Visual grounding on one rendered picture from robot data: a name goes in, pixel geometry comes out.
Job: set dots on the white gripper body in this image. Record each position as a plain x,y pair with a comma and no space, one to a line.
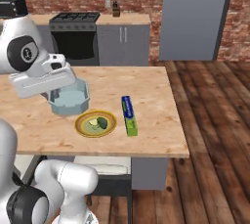
42,82

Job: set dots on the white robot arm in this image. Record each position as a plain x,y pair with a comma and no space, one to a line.
19,43

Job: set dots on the pale blue tupperware container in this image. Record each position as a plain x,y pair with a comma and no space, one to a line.
70,99

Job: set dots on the lemon wedge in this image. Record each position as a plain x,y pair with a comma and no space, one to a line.
93,122

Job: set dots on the yellow plate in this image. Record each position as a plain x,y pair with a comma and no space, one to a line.
95,123

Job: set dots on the green broccoli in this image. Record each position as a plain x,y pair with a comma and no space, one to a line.
103,122

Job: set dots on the grey base cabinet run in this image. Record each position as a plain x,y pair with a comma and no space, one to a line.
123,40

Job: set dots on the blue green aluminum foil box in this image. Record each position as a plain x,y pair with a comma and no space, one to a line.
129,116

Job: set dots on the black stove with oven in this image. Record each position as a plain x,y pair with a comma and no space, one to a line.
75,37

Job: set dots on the black microwave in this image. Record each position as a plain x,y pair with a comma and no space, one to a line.
13,8

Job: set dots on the wooden knife block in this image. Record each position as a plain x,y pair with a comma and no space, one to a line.
116,9

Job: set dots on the grey fridge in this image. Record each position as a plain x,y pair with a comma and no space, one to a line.
194,16

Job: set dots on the white wall outlet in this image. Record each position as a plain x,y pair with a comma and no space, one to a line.
107,3

